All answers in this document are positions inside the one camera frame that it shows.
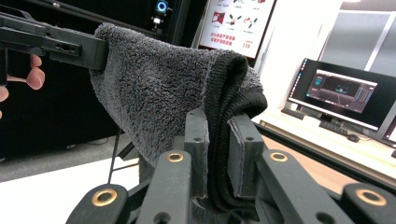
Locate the black keyboard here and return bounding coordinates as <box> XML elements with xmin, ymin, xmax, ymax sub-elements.
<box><xmin>280</xmin><ymin>107</ymin><xmax>305</xmax><ymax>121</ymax></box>

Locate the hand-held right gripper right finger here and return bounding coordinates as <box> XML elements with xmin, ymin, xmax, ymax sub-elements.
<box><xmin>226</xmin><ymin>112</ymin><xmax>266</xmax><ymax>199</ymax></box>

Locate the large computer monitor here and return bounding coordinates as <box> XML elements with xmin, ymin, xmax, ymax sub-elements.
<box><xmin>286</xmin><ymin>58</ymin><xmax>396</xmax><ymax>133</ymax></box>

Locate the dark grey towel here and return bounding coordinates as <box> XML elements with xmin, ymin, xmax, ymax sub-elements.
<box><xmin>89</xmin><ymin>21</ymin><xmax>269</xmax><ymax>224</ymax></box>

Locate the white poster with red print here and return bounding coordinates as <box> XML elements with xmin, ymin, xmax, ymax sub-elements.
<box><xmin>198</xmin><ymin>0</ymin><xmax>277</xmax><ymax>60</ymax></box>

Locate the computer monitor with light screen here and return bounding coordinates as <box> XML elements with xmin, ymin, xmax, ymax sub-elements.
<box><xmin>382</xmin><ymin>116</ymin><xmax>396</xmax><ymax>148</ymax></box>

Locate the beige monitor desk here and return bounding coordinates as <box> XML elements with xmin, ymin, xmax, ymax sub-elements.
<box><xmin>251</xmin><ymin>106</ymin><xmax>396</xmax><ymax>188</ymax></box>

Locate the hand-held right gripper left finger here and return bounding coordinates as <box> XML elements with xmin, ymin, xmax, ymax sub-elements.
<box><xmin>183</xmin><ymin>107</ymin><xmax>210</xmax><ymax>199</ymax></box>

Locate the white table cover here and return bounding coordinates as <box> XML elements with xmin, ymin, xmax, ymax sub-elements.
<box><xmin>0</xmin><ymin>157</ymin><xmax>142</xmax><ymax>224</ymax></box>

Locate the black wire rack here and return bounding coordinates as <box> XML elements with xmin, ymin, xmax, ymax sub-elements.
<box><xmin>106</xmin><ymin>126</ymin><xmax>141</xmax><ymax>185</ymax></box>

